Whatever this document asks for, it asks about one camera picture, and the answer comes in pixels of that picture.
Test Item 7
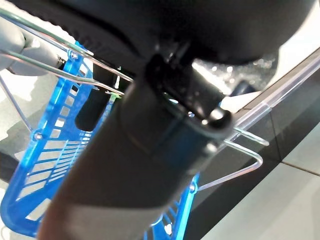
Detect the blue plastic shopping basket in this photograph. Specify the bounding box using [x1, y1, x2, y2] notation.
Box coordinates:
[0, 41, 201, 238]

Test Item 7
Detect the small Pepsi cola bottle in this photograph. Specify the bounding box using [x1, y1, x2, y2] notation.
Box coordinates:
[74, 67, 121, 133]

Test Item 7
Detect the clear plastic price rail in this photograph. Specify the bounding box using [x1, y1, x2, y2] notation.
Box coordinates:
[233, 99, 272, 131]
[264, 47, 320, 113]

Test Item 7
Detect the grey left robot leg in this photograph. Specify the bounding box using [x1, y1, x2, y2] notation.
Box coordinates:
[0, 17, 63, 76]

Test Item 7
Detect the black speckled stone shelf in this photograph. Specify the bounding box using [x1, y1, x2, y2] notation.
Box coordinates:
[184, 72, 320, 240]

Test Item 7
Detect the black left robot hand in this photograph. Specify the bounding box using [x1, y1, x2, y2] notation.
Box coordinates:
[12, 0, 315, 240]

